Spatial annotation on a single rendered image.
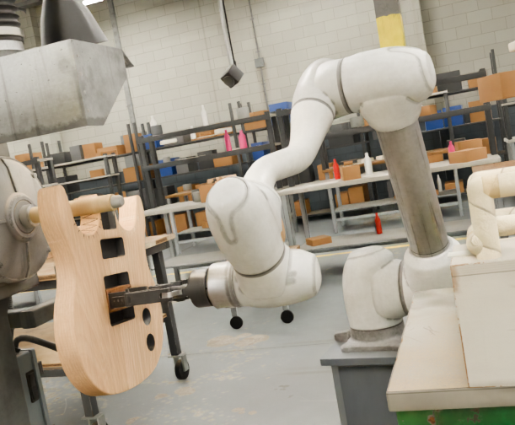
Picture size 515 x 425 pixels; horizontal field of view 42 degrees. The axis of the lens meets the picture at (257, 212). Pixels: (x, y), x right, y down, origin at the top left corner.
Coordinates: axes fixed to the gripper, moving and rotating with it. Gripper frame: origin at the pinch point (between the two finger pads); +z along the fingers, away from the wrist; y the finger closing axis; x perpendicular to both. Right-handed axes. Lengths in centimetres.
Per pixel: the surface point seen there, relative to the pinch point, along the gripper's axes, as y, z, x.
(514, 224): -10, -75, 5
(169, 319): 249, 116, -37
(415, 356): -10, -58, -14
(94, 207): -9.1, -2.5, 18.4
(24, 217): -9.8, 12.9, 18.7
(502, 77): 345, -98, 84
